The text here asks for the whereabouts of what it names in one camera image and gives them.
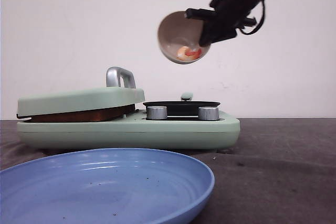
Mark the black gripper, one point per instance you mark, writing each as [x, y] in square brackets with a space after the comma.
[220, 24]

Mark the beige ribbed bowl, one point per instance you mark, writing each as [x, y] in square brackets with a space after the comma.
[176, 31]

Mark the orange white shrimp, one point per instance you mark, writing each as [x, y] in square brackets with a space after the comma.
[185, 53]

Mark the breakfast maker hinged lid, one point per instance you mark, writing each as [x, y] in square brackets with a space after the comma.
[120, 90]

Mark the white bread slice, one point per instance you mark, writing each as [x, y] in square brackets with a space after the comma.
[98, 115]

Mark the mint green breakfast maker base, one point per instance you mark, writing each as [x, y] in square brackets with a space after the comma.
[133, 130]

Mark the black round frying pan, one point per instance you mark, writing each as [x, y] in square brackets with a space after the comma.
[182, 108]

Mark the right silver control knob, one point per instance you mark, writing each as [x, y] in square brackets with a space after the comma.
[208, 113]

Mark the silver control knob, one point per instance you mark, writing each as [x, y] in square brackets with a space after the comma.
[156, 113]
[208, 113]

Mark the left silver control knob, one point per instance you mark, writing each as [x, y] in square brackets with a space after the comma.
[156, 113]

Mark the blue round plate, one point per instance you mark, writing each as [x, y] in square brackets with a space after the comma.
[112, 185]

